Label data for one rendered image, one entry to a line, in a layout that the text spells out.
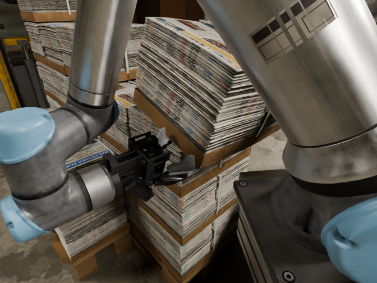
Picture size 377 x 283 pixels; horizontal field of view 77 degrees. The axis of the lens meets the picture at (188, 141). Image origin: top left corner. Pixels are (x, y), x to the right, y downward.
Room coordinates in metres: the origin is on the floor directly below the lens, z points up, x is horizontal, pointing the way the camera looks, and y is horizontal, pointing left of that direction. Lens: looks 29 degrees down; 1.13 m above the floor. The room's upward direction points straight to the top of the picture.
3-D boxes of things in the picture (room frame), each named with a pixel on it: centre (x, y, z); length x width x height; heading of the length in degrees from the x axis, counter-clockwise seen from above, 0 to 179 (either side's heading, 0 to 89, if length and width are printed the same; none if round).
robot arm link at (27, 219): (0.28, 0.23, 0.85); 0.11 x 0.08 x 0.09; 131
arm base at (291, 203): (0.29, -0.22, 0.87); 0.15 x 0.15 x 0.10
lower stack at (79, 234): (1.03, 0.67, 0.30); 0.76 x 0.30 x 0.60; 43
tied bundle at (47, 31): (1.43, 0.57, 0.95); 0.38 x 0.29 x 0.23; 133
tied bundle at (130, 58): (1.21, 0.38, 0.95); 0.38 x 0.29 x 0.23; 131
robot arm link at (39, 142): (0.30, 0.22, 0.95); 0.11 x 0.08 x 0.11; 163
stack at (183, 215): (1.11, 0.28, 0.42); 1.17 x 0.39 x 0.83; 43
